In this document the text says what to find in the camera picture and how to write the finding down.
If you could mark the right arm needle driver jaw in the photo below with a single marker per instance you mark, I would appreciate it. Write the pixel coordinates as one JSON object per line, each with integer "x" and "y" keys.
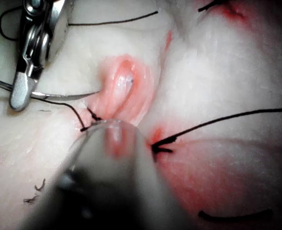
{"x": 21, "y": 95}

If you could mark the right arm needle driver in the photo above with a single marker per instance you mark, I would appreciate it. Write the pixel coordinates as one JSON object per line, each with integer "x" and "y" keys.
{"x": 58, "y": 24}

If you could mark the curved steel needle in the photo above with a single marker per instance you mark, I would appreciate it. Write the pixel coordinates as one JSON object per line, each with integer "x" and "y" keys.
{"x": 64, "y": 96}

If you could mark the black thread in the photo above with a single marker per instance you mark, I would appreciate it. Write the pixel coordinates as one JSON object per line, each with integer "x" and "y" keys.
{"x": 227, "y": 117}

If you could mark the dark left arm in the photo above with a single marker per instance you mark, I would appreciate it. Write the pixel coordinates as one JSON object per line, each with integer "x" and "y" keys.
{"x": 112, "y": 182}

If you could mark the frayed black thread clump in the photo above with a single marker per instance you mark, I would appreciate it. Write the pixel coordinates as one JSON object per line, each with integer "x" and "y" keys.
{"x": 30, "y": 200}

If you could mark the black stitching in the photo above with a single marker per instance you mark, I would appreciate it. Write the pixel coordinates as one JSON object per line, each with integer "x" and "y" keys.
{"x": 210, "y": 6}
{"x": 160, "y": 149}

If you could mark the tissue pad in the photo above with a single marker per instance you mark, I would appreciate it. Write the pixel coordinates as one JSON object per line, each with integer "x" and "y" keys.
{"x": 215, "y": 72}

